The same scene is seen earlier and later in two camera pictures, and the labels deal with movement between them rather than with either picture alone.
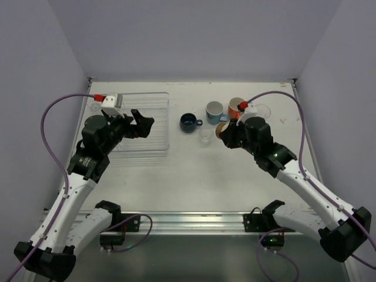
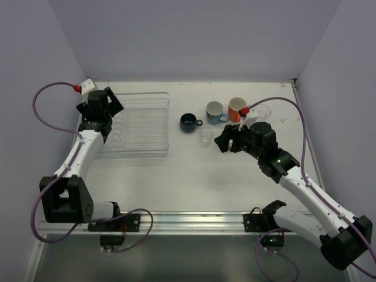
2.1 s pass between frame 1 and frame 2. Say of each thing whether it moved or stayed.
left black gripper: moved
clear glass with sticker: stayed
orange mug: stayed
